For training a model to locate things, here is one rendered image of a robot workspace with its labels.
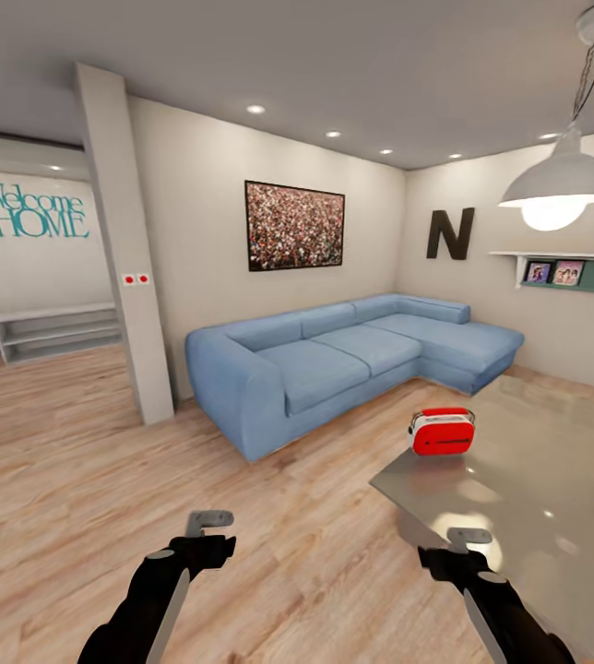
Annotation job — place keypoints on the coffee table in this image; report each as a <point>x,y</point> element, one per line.
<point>528,477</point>

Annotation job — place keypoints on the room light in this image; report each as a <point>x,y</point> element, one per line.
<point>567,172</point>

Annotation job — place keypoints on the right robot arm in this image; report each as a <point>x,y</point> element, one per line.
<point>510,633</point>

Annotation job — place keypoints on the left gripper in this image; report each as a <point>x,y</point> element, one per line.
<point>211,551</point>

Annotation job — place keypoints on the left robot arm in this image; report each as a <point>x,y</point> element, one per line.
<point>141,627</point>

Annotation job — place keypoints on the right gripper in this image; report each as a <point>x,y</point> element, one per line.
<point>444,564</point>

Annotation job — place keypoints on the sofa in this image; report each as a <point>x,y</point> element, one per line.
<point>272,380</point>

